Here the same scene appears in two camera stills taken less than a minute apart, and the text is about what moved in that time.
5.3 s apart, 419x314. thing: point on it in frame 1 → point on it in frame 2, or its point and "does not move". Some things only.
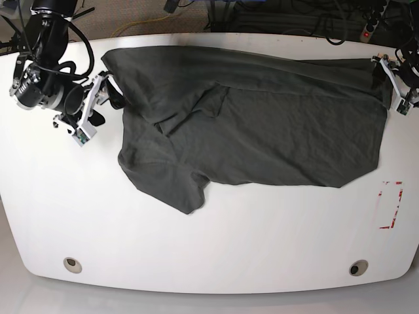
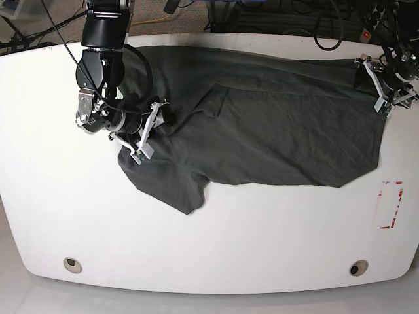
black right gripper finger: [379, 76] → [361, 75]
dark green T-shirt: [196, 116] does not move
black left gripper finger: [117, 99] → [167, 116]
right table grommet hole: [358, 267] does not move
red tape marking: [380, 193] does not move
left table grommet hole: [72, 265] does not move
